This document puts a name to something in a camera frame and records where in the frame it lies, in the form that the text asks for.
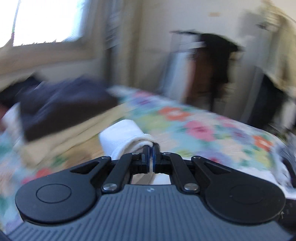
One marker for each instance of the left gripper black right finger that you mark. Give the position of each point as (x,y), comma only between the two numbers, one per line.
(230,194)

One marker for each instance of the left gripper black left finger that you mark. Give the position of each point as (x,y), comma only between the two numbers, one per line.
(69,194)

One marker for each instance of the white fleece garment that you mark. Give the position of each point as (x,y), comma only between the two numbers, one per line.
(124,137)

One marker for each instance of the hanging dark clothes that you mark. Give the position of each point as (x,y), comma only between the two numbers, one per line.
(211,81)

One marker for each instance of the folded cream garment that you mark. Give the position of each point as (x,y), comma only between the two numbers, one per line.
(34,152)

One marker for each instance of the floral bedspread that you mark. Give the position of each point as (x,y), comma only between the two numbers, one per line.
(177,128)

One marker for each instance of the folded navy sweater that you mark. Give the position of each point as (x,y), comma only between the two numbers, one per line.
(47,108)

